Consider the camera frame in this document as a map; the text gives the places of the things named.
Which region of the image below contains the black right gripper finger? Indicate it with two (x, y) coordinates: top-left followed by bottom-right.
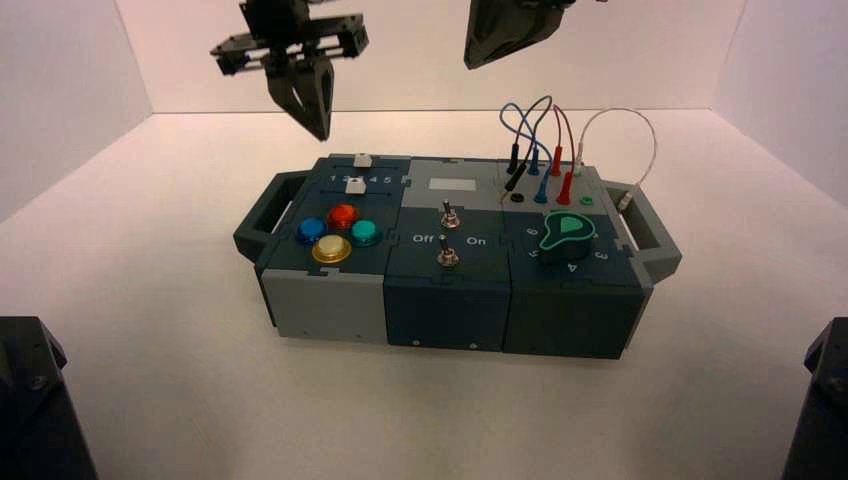
(463, 0), (526, 71)
(468, 0), (575, 71)

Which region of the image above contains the white banana plug cable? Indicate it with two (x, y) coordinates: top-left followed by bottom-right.
(574, 107), (659, 214)

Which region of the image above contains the dark rotary knob green pointer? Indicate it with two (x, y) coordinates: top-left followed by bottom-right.
(532, 209), (595, 267)

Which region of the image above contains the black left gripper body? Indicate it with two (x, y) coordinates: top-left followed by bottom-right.
(210, 0), (370, 76)

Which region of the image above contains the blue push button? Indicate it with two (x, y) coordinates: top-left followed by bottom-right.
(295, 216), (328, 246)

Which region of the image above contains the dark teal grey task box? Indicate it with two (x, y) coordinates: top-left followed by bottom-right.
(233, 153), (684, 362)

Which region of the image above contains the blue banana plug cable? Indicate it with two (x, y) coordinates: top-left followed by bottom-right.
(498, 101), (552, 206)

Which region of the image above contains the red banana plug cable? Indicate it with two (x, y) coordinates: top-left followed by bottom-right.
(549, 103), (577, 207)

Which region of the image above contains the red push button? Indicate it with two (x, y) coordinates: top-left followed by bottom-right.
(326, 203), (362, 232)

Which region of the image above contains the green push button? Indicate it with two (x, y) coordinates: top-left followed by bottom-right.
(348, 219), (382, 248)

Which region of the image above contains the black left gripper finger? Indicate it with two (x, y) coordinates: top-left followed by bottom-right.
(303, 58), (336, 143)
(266, 62), (321, 138)

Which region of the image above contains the black banana plug cable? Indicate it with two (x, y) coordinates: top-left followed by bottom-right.
(500, 94), (558, 206)

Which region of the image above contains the yellow push button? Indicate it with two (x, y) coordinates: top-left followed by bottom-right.
(310, 234), (354, 267)

